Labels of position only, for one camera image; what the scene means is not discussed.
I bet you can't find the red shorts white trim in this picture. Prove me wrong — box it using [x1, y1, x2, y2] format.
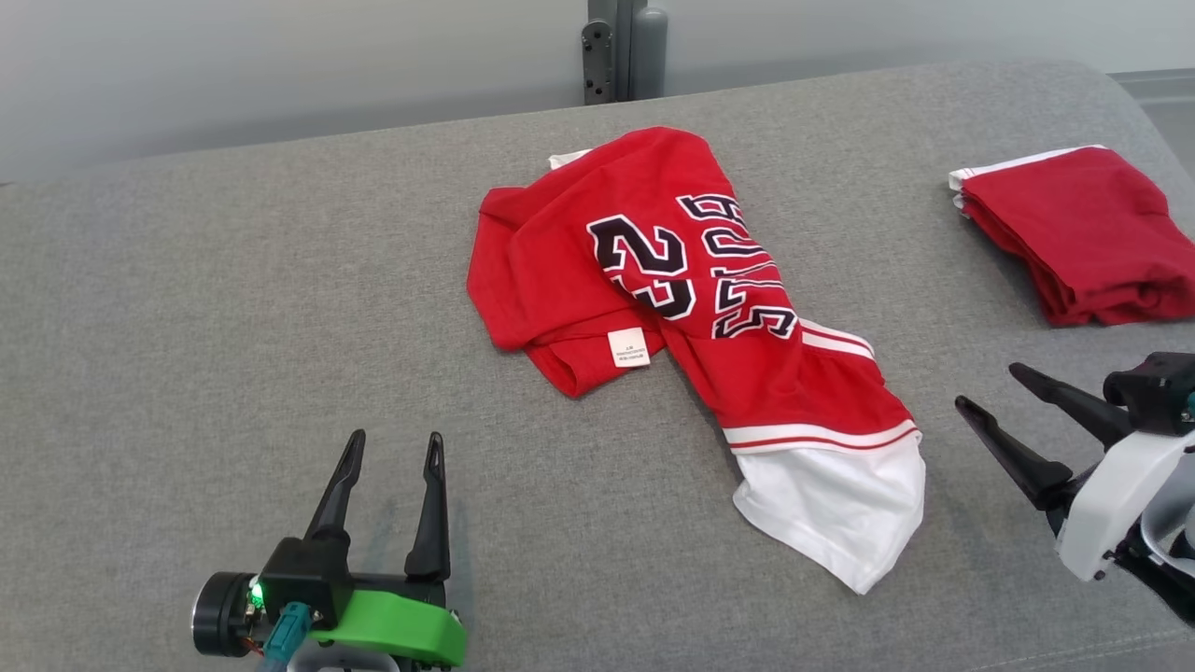
[948, 144, 1195, 329]

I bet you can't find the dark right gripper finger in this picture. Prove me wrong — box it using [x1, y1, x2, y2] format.
[1007, 361, 1137, 451]
[953, 395, 1076, 511]

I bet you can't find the grey metal post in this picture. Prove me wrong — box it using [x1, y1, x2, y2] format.
[580, 0, 669, 106]

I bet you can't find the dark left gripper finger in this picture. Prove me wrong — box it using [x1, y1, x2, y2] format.
[403, 430, 453, 583]
[304, 428, 368, 549]

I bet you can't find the red white basketball jersey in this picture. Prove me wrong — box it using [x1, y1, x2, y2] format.
[466, 125, 928, 596]

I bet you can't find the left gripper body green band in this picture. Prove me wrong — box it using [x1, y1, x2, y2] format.
[308, 572, 469, 669]

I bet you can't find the left arm cable teal plug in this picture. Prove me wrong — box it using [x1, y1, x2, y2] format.
[260, 601, 313, 672]

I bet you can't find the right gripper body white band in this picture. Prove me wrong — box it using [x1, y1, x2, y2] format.
[1053, 427, 1195, 583]

